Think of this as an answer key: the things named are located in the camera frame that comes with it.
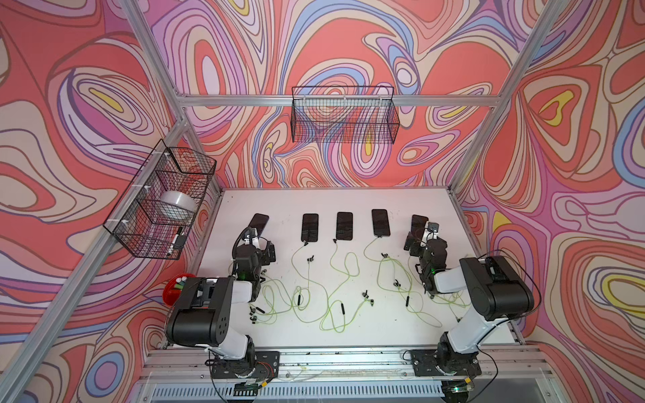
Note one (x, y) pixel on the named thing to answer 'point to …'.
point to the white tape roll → (178, 203)
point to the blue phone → (417, 227)
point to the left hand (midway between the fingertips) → (260, 243)
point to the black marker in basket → (179, 232)
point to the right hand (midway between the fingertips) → (422, 239)
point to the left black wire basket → (154, 218)
